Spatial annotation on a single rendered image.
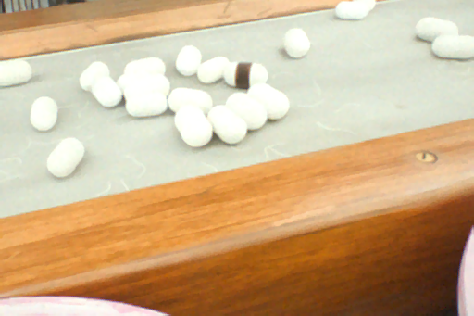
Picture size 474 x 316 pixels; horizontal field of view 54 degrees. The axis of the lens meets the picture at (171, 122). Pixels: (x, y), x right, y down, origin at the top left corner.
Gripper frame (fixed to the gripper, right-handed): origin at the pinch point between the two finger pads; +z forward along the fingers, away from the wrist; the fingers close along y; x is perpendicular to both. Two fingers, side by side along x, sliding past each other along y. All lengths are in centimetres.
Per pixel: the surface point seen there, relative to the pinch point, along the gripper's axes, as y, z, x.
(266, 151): 0.7, 18.0, -5.6
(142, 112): -5.9, 12.1, -1.3
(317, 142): 4.2, 18.1, -5.7
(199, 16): 4.6, -3.4, 11.2
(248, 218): -3.8, 22.6, -12.9
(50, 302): -12.4, 24.2, -14.9
